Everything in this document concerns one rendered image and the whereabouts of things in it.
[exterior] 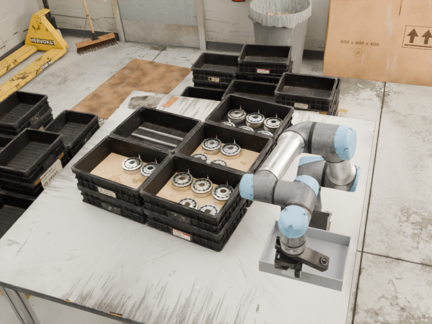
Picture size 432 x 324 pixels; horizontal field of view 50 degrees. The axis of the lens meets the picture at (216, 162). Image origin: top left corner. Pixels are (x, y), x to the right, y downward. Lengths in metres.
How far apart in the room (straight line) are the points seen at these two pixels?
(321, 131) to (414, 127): 2.58
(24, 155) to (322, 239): 2.18
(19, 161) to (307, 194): 2.31
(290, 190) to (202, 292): 0.81
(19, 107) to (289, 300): 2.64
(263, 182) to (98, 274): 1.03
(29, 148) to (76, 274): 1.40
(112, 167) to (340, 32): 2.90
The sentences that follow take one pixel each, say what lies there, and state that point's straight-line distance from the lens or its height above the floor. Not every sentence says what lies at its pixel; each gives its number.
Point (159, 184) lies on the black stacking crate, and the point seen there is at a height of 0.86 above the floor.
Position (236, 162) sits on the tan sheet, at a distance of 2.34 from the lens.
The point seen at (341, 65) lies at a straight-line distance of 4.74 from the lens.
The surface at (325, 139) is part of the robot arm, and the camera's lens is 1.63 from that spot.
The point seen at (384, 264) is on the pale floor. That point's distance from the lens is 3.04.
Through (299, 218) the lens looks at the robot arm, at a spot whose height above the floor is 1.42.
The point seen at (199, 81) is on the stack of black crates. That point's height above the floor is 0.37.
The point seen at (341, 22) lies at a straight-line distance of 4.66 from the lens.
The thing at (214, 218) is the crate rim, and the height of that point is 0.93.
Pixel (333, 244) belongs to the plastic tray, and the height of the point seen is 1.04.
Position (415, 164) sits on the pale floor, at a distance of 3.79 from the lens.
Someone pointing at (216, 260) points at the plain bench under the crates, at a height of 0.70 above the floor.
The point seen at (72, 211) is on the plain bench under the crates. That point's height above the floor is 0.70.
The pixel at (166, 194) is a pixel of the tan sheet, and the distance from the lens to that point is 2.20.
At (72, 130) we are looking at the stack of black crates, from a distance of 3.62.
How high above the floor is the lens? 2.32
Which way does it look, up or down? 39 degrees down
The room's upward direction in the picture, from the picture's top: 5 degrees counter-clockwise
